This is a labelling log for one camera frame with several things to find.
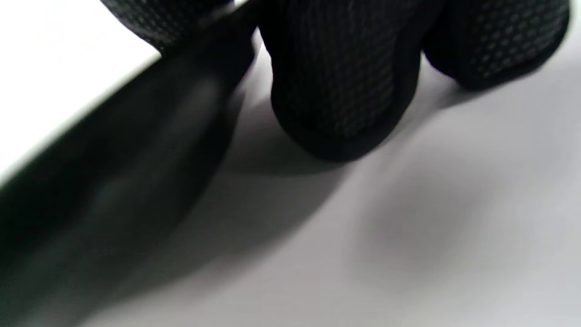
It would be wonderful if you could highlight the person's right hand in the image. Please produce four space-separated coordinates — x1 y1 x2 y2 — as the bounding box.
100 0 570 162

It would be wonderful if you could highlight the black food tray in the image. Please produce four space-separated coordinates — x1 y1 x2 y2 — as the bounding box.
0 9 259 327

